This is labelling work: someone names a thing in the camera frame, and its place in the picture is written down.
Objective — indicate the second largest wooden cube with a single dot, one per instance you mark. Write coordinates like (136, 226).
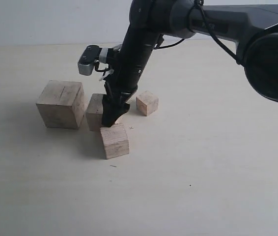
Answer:
(94, 113)

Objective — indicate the smallest wooden cube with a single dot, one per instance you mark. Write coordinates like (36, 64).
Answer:
(147, 103)

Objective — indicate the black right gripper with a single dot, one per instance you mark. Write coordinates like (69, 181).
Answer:
(131, 61)

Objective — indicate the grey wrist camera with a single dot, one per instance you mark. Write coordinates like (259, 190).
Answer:
(88, 59)

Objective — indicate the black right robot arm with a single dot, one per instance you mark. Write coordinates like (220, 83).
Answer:
(248, 33)

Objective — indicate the third largest wooden cube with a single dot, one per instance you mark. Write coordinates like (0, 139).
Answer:
(115, 141)

